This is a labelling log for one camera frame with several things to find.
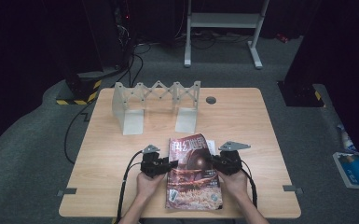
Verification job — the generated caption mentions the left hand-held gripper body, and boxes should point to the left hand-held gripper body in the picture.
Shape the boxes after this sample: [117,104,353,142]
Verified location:
[139,144,170,179]

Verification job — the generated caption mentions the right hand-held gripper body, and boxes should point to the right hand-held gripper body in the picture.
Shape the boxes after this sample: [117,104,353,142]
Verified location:
[217,140,252,176]

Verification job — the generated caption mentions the red magazine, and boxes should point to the red magazine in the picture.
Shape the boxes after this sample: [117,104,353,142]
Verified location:
[164,133,224,211]

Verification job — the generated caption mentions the translucent white expandable book rack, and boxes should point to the translucent white expandable book rack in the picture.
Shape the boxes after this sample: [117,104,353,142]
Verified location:
[111,80,201,136]

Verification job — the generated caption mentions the person's left hand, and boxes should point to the person's left hand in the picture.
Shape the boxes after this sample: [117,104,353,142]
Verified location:
[135,171,167,203]

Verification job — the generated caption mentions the person's right hand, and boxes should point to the person's right hand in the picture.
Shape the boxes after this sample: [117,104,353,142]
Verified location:
[217,169,250,202]

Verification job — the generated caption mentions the grey tape strip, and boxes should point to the grey tape strip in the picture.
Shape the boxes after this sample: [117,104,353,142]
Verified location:
[57,188,78,197]
[282,184,304,195]

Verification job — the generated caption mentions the black yellow striped stand base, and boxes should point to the black yellow striped stand base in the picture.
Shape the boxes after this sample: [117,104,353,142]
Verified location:
[55,72,103,106]

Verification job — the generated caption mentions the white plastic bottle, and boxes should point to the white plastic bottle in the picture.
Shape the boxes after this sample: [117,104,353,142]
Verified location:
[336,124,356,153]

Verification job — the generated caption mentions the blue white box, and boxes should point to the blue white box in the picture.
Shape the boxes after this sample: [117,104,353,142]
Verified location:
[332,151,359,190]

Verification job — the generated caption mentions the black equipment tower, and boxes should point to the black equipment tower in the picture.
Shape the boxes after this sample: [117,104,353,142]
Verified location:
[110,0,138,71]

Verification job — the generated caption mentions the white metal stand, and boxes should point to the white metal stand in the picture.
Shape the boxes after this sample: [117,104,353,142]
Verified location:
[183,0,270,70]

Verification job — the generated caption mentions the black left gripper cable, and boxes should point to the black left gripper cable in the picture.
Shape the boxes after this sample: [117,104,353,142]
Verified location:
[115,149,145,224]

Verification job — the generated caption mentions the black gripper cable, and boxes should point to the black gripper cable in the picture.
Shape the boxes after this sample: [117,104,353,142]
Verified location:
[115,149,145,224]
[240,159,259,210]

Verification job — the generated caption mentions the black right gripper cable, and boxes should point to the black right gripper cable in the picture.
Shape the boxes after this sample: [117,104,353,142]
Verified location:
[240,159,259,210]

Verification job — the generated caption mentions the black floor cable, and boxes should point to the black floor cable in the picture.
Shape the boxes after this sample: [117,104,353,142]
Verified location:
[63,43,153,165]

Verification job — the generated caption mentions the bundle of black floor cables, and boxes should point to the bundle of black floor cables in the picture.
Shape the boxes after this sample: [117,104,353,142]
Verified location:
[167,27,254,50]

